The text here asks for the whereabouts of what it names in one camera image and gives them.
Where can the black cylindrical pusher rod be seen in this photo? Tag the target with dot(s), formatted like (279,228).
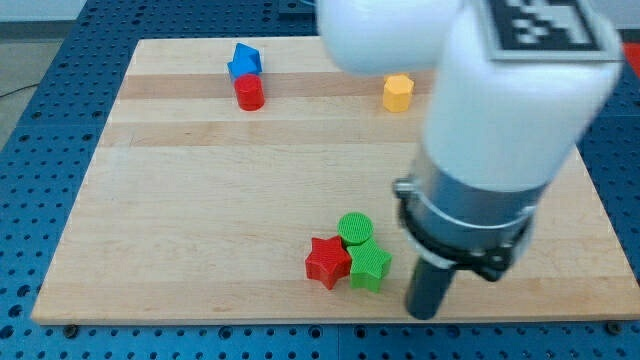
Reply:
(427,289)

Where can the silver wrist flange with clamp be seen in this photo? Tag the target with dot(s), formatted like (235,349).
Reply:
(455,226)

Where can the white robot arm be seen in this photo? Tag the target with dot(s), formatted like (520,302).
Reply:
(517,83)

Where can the green star block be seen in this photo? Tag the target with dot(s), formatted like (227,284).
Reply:
(370,265)

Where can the red star block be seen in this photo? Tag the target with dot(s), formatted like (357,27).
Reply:
(327,261)

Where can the green cylinder block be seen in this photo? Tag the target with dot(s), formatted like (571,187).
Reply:
(355,228)

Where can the yellow hexagon block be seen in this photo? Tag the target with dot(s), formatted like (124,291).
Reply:
(397,93)

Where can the black white fiducial marker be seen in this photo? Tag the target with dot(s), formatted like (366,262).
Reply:
(547,31)

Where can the wooden board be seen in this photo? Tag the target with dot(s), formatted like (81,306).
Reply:
(193,211)

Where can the red cylinder block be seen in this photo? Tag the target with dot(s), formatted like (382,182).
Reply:
(249,92)

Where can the blue pentagon block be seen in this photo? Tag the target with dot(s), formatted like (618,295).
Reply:
(246,60)

